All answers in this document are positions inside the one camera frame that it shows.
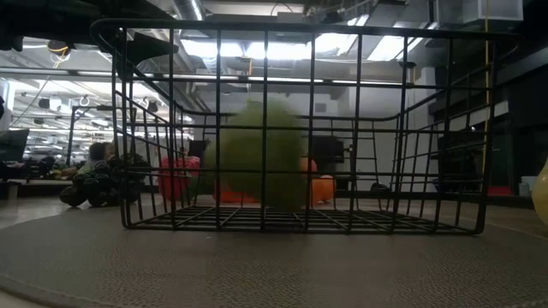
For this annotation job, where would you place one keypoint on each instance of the green apple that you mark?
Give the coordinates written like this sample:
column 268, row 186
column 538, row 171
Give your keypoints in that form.
column 242, row 149

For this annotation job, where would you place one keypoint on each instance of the red bell pepper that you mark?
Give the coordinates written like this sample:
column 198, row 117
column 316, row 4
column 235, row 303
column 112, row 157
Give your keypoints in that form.
column 164, row 181

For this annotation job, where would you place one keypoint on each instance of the dark grape bunch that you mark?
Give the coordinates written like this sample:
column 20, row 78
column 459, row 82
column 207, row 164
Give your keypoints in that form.
column 96, row 188

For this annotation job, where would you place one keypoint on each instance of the yellow pear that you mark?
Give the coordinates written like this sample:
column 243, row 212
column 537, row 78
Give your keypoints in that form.
column 542, row 192

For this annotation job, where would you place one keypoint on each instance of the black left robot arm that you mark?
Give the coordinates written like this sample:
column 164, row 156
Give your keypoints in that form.
column 25, row 17

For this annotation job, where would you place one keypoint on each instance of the round grey placemat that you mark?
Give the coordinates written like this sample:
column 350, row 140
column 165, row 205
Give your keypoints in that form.
column 257, row 267

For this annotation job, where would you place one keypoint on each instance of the person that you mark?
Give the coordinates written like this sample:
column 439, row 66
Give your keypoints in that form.
column 97, row 154

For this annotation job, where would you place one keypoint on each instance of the red background object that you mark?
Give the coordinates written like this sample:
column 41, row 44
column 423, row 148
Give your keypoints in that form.
column 500, row 191

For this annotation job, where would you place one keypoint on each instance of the white containers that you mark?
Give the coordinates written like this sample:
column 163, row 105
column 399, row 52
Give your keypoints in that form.
column 530, row 186

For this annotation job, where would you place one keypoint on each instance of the dark computer monitor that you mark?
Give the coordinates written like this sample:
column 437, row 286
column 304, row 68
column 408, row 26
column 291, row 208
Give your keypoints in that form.
column 13, row 145

